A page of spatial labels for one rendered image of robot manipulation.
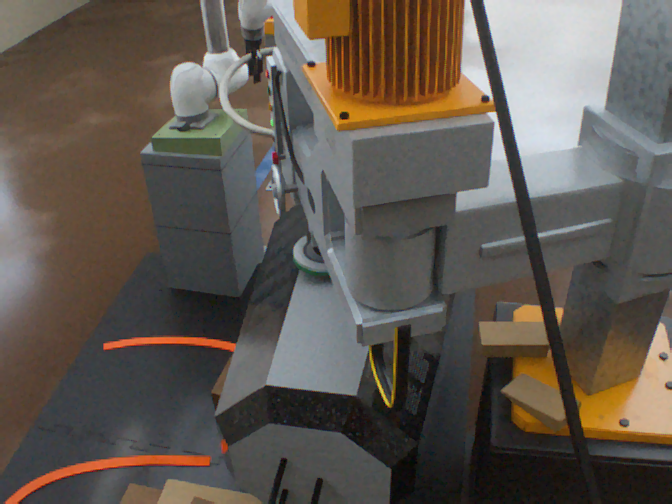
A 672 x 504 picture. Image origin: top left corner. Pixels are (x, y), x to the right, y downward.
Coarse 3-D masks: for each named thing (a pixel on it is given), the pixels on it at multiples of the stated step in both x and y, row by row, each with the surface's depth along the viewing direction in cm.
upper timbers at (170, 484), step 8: (168, 480) 229; (176, 480) 229; (168, 488) 227; (176, 488) 227; (184, 488) 227; (192, 488) 227; (200, 488) 227; (208, 488) 227; (216, 488) 227; (160, 496) 224; (168, 496) 224; (176, 496) 224; (184, 496) 224; (192, 496) 224; (200, 496) 224; (208, 496) 224; (216, 496) 224; (224, 496) 224; (232, 496) 224; (240, 496) 224; (248, 496) 224
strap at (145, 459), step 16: (80, 464) 255; (96, 464) 256; (112, 464) 256; (128, 464) 256; (144, 464) 256; (176, 464) 256; (192, 464) 256; (208, 464) 256; (48, 480) 249; (16, 496) 242
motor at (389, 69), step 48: (336, 0) 100; (384, 0) 101; (432, 0) 103; (336, 48) 110; (384, 48) 105; (432, 48) 107; (336, 96) 116; (384, 96) 110; (432, 96) 114; (480, 96) 114
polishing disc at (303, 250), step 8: (304, 240) 226; (296, 248) 223; (304, 248) 222; (312, 248) 222; (296, 256) 219; (304, 256) 219; (312, 256) 219; (320, 256) 219; (304, 264) 216; (312, 264) 215; (320, 264) 215
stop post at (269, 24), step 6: (270, 18) 364; (270, 24) 361; (264, 30) 364; (270, 30) 364; (270, 36) 368; (270, 42) 370; (282, 174) 421; (270, 180) 431; (282, 180) 423; (270, 186) 424
